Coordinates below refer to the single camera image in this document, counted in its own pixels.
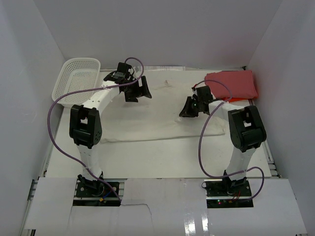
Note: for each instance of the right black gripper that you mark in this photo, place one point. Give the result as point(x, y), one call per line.
point(187, 111)

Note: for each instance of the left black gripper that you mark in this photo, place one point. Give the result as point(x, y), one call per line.
point(141, 91)

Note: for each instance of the white t shirt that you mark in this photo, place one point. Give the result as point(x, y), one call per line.
point(153, 118)

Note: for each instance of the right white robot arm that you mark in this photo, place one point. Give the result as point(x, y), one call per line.
point(246, 129)

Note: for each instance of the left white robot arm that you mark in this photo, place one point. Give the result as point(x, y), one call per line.
point(85, 120)

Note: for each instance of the folded orange t shirt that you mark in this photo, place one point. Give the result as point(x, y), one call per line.
point(234, 99)

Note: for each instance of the folded red t shirt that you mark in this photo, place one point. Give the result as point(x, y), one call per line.
point(240, 84)

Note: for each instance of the white plastic basket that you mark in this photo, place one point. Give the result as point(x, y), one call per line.
point(76, 74)

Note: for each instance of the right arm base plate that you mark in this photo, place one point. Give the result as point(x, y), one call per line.
point(219, 197)

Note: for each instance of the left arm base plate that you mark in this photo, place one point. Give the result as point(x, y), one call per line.
point(94, 193)

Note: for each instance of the aluminium frame rail left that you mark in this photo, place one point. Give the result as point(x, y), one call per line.
point(42, 173)

